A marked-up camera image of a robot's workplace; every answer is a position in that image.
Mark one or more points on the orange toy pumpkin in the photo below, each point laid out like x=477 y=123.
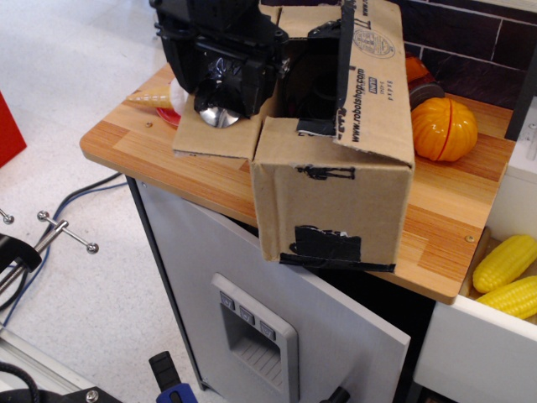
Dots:
x=443 y=129

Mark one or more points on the red plastic plate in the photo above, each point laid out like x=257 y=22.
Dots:
x=170 y=116

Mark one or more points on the brown cardboard box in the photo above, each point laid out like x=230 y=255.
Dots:
x=330 y=154

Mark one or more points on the metal clamp with black body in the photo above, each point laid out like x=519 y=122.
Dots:
x=26 y=258

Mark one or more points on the orange brown toy jar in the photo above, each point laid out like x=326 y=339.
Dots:
x=421 y=83

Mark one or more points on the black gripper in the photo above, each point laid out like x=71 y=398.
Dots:
x=228 y=55

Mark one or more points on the blue black clamp handle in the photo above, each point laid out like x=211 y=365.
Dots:
x=172 y=389

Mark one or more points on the grey toy fridge door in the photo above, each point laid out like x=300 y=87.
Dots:
x=257 y=331

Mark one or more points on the toy ice cream cone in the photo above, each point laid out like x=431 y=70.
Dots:
x=171 y=96

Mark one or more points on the black knob at bottom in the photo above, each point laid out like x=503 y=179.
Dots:
x=339 y=395

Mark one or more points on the yellow toy corn lower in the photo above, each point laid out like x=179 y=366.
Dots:
x=517 y=299

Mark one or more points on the yellow toy corn upper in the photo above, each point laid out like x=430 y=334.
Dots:
x=505 y=264

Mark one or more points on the red box at left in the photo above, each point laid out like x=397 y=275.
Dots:
x=12 y=142

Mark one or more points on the white drawer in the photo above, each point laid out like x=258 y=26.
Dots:
x=473 y=353

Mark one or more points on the yellow toy corn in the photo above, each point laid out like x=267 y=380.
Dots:
x=517 y=299
x=505 y=264

